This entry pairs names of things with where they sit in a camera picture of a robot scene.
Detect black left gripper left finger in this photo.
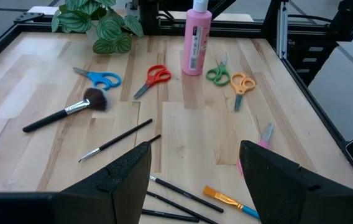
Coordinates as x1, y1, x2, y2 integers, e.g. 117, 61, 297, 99
52, 141, 152, 224

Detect pink paint bottle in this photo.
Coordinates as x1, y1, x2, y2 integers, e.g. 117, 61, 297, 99
181, 0, 213, 77

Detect blue scissors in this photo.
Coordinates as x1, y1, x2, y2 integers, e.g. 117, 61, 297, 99
73, 67, 122, 91

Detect green striped potted plant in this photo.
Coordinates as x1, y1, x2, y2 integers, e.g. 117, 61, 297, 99
51, 0, 145, 55

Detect blue handled paintbrush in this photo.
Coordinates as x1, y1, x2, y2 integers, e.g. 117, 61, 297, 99
202, 185, 260, 220

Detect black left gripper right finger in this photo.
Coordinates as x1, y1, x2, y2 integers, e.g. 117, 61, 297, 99
239, 139, 353, 224

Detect orange scissors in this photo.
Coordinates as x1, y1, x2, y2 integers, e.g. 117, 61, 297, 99
229, 72, 257, 112

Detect pink scissors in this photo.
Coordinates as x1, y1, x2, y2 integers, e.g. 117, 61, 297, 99
236, 122, 275, 177

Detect black stepped equipment housing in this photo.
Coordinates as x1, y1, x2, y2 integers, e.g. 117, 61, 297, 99
288, 0, 353, 87

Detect green scissors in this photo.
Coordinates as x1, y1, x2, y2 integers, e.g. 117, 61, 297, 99
205, 55, 231, 87

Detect black powder brush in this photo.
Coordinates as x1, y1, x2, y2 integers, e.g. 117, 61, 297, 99
22, 87, 111, 134

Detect red scissors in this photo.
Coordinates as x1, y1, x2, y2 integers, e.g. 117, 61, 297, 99
132, 64, 172, 100

